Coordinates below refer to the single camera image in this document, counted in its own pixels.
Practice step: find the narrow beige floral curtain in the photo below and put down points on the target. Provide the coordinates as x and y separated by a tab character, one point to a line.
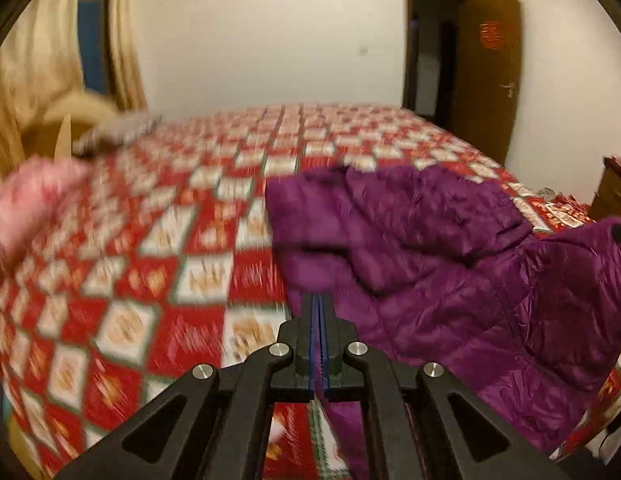
128	45

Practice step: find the grey striped pillow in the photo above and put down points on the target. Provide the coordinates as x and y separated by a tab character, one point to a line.
118	132

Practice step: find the wide beige floral curtain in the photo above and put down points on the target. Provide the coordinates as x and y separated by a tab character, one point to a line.
35	60

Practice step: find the grey crumpled cloth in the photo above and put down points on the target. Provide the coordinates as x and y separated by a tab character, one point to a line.
546	192

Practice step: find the cream wooden headboard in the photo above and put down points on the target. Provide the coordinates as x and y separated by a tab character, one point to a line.
65	120

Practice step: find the pink folded blanket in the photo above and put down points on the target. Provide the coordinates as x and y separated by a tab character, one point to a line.
30	205

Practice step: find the window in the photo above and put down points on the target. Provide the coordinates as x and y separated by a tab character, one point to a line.
94	50

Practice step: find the brown wooden door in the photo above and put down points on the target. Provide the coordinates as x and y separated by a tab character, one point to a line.
485	110

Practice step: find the red patterned bedspread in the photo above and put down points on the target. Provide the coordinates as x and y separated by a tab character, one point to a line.
190	200

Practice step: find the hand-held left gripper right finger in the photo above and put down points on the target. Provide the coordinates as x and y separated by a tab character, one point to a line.
326	350

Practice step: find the red paper door decoration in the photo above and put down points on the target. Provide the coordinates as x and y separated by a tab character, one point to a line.
489	35

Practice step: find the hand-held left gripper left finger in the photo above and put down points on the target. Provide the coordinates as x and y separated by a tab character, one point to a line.
313	350

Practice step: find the purple hooded puffer jacket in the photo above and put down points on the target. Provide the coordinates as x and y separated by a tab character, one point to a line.
440	260

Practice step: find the wooden cabinet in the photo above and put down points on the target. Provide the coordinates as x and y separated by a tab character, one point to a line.
613	195

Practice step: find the dark wooden door frame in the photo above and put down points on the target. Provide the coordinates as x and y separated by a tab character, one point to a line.
408	50

